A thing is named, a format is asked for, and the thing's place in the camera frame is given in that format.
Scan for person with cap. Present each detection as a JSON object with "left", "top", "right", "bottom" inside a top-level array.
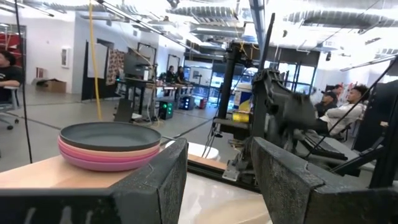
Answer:
[{"left": 315, "top": 90, "right": 339, "bottom": 118}]

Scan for hanging yellow cable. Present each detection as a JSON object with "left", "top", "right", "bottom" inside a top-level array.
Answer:
[{"left": 88, "top": 0, "right": 103, "bottom": 121}]

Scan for pink plate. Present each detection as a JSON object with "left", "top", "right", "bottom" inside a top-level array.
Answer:
[{"left": 58, "top": 144, "right": 159, "bottom": 172}]

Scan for wooden shelf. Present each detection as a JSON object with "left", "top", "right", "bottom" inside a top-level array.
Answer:
[{"left": 0, "top": 149, "right": 228, "bottom": 190}]

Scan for dark green plate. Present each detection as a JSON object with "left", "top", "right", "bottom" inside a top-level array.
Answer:
[{"left": 58, "top": 121, "right": 162, "bottom": 152}]

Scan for framed wall picture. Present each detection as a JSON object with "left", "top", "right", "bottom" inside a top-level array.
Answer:
[{"left": 60, "top": 46, "right": 71, "bottom": 69}]

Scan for grey office chair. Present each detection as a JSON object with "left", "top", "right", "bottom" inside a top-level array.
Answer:
[{"left": 0, "top": 86, "right": 21, "bottom": 131}]

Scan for black computer monitor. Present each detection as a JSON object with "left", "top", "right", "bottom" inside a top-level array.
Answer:
[{"left": 123, "top": 54, "right": 150, "bottom": 80}]

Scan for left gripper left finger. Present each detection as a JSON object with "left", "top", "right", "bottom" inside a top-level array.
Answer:
[{"left": 0, "top": 138, "right": 189, "bottom": 224}]

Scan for computer tower blue lights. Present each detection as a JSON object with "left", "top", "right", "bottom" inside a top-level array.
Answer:
[{"left": 179, "top": 95, "right": 196, "bottom": 111}]

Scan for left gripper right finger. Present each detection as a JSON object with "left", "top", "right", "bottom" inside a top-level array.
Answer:
[{"left": 251, "top": 136, "right": 398, "bottom": 224}]

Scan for seated person at desk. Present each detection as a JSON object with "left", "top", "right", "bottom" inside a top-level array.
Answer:
[{"left": 0, "top": 50, "right": 24, "bottom": 103}]

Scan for black desk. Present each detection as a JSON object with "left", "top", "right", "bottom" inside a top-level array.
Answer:
[{"left": 113, "top": 77, "right": 160, "bottom": 124}]

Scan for thin black hanging cable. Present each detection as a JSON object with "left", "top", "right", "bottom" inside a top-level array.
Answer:
[{"left": 13, "top": 0, "right": 34, "bottom": 165}]

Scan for white plate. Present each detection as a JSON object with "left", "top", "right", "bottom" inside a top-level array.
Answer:
[{"left": 164, "top": 140, "right": 220, "bottom": 162}]

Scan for computer tower green lights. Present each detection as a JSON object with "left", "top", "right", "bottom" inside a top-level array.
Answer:
[{"left": 158, "top": 100, "right": 175, "bottom": 121}]

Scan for black rig post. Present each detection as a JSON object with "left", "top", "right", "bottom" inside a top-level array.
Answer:
[{"left": 216, "top": 43, "right": 242, "bottom": 121}]

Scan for white board panel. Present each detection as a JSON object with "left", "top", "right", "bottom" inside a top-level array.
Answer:
[{"left": 86, "top": 42, "right": 108, "bottom": 79}]

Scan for yellow and blue sign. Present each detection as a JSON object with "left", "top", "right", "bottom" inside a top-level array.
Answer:
[{"left": 233, "top": 83, "right": 253, "bottom": 113}]

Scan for reclining person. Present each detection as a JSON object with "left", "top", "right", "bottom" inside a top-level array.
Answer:
[{"left": 319, "top": 83, "right": 371, "bottom": 137}]

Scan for peach plate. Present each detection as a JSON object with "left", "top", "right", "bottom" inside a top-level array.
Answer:
[{"left": 57, "top": 136, "right": 161, "bottom": 158}]

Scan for large black screen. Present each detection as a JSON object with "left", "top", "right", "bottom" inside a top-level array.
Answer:
[{"left": 353, "top": 79, "right": 398, "bottom": 154}]

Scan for patterned hanging cloth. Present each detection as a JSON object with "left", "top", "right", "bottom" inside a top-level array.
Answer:
[{"left": 105, "top": 49, "right": 126, "bottom": 86}]

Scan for cardboard box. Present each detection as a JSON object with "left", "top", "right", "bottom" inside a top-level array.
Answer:
[{"left": 36, "top": 78, "right": 67, "bottom": 94}]

